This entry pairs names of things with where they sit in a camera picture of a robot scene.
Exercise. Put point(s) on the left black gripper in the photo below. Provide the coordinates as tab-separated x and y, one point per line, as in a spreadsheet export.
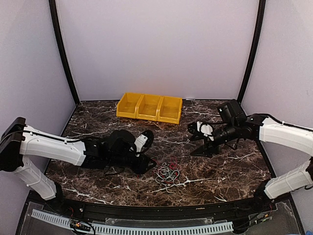
141	168

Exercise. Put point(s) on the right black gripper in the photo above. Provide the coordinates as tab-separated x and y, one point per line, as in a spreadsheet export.
205	148

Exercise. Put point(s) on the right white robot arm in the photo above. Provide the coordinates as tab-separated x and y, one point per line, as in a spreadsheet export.
265	128

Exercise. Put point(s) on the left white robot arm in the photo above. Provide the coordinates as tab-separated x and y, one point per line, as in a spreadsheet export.
119	149

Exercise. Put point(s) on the right yellow plastic bin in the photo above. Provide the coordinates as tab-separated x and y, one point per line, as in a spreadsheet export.
169	109

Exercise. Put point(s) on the yellow plastic bin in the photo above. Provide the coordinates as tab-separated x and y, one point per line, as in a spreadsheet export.
127	106
148	107
169	109

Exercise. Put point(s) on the middle yellow plastic bin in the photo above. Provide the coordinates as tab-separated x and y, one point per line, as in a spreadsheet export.
148	107

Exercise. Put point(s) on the left yellow plastic bin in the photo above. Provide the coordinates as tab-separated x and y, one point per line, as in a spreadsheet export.
127	106

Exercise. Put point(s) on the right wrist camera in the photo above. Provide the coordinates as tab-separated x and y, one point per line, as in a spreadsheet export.
232	112

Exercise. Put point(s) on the black front rail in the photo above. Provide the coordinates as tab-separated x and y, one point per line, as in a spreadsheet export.
101	212

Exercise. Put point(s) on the white slotted cable duct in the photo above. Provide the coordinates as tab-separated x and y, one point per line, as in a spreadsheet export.
119	227

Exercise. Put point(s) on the right black frame post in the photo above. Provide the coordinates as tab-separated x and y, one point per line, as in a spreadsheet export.
253	50

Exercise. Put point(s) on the black frame post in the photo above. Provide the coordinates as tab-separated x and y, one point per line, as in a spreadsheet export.
62	51
253	50

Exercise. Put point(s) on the left black frame post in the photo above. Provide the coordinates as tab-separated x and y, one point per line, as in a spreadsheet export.
62	51

